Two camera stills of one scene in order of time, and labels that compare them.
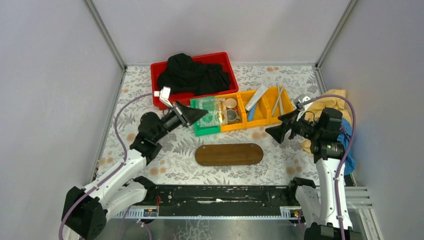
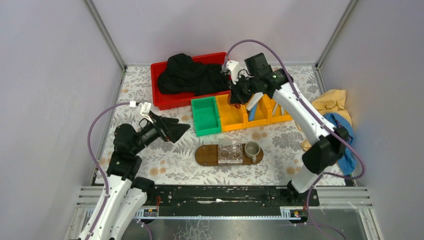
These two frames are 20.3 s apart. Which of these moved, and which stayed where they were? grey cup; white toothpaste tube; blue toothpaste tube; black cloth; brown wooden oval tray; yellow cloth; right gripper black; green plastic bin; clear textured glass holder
Moved: grey cup; right gripper black; clear textured glass holder
Stayed: yellow cloth; green plastic bin; black cloth; blue toothpaste tube; white toothpaste tube; brown wooden oval tray
